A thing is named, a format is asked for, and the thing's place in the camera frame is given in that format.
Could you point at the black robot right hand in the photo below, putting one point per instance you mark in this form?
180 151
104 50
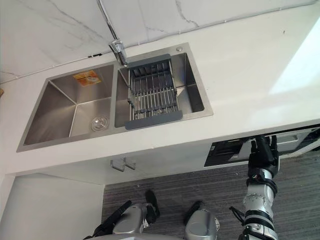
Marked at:
263 155

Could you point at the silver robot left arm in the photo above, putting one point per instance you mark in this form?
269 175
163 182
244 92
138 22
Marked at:
112 215

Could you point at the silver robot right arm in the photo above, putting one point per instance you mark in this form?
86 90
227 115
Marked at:
257 200

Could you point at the round steel sink cap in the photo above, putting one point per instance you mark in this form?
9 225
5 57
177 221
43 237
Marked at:
179 49

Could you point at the round steel sink strainer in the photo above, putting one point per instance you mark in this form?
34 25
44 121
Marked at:
99 123

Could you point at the stainless steel double sink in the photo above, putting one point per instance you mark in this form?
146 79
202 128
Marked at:
62 112

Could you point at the grey steel drain rack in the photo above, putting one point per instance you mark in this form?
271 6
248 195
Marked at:
150 100

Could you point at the chrome kitchen faucet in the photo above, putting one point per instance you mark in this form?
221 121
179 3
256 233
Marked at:
117 47

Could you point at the yellow sticker label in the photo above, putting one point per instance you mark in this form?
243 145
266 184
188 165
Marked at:
87 78

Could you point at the white base cabinet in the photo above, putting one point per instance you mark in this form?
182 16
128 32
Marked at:
50 205

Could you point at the brown object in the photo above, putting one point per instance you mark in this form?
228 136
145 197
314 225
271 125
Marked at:
1 92

